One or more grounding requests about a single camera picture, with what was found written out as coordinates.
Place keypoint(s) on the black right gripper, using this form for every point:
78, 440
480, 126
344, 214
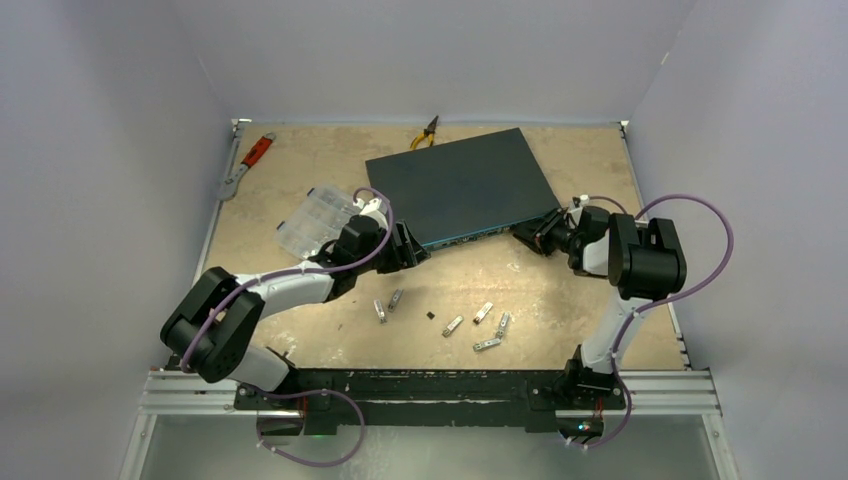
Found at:
537, 234

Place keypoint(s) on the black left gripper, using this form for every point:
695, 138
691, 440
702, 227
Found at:
407, 254

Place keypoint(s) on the dark grey network switch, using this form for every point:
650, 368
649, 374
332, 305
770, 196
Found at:
464, 190

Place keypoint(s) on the small white network plug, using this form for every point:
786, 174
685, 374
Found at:
381, 314

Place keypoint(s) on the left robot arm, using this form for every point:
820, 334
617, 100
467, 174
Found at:
212, 327

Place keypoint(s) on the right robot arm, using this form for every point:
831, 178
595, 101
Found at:
643, 262

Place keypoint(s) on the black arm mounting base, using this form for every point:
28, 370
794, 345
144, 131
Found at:
538, 401

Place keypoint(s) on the clear plastic organizer box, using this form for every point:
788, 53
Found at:
317, 220

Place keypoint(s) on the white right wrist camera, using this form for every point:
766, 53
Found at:
578, 205

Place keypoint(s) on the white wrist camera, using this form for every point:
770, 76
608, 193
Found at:
375, 209
578, 205

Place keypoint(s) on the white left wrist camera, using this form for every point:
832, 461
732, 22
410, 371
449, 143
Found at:
375, 209

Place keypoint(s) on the yellow handled pliers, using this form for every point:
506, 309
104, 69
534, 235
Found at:
426, 136

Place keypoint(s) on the aluminium frame rail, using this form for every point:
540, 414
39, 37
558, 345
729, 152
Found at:
653, 393

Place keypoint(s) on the red handled adjustable wrench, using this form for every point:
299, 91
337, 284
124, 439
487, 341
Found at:
229, 186

